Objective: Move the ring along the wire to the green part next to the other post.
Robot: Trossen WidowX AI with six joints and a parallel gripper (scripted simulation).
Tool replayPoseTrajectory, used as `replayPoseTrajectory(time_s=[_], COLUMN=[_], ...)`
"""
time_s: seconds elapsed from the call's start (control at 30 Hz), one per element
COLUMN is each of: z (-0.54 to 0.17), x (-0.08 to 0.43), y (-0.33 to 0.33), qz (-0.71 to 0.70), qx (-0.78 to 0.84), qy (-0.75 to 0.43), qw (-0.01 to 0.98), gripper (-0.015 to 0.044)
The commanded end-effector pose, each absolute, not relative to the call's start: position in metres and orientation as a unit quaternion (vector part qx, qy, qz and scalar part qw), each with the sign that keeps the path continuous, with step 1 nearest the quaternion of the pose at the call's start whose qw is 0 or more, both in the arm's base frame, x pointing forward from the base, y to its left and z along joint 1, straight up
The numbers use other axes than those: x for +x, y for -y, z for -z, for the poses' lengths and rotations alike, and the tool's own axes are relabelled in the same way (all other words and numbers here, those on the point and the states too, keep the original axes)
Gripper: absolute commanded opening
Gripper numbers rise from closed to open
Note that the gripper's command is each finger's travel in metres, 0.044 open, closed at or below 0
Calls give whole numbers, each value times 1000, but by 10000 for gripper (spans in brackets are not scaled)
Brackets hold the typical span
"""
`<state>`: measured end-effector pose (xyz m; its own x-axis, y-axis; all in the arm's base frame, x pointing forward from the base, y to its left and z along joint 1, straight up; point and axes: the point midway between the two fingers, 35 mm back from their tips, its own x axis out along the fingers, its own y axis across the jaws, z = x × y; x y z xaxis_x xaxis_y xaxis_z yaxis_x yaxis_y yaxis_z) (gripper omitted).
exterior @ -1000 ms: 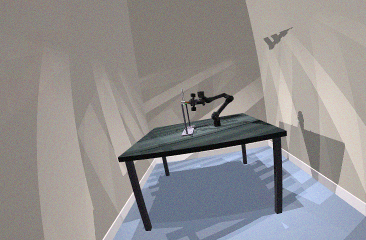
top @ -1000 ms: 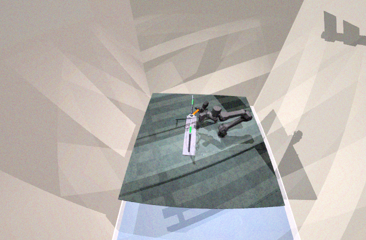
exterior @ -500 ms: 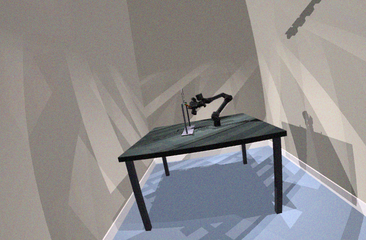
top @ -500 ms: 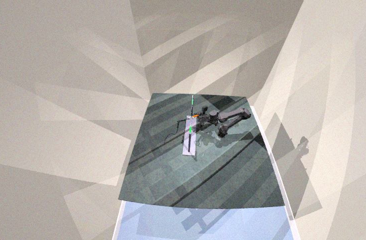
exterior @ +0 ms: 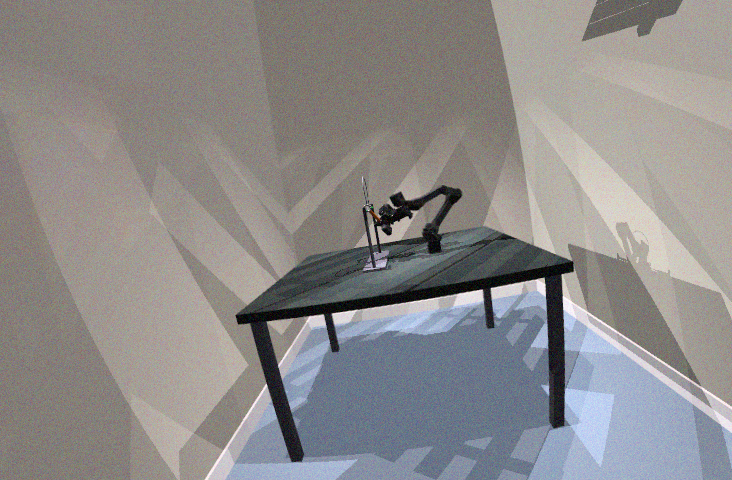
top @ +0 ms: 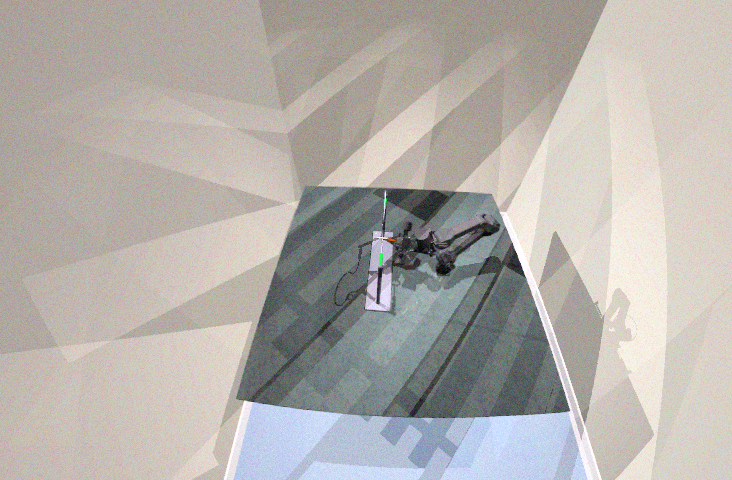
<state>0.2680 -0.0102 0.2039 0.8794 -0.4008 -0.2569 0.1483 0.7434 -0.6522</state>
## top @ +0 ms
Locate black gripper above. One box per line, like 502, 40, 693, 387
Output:
386, 220, 418, 265

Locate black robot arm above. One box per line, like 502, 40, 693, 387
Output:
396, 213, 501, 276

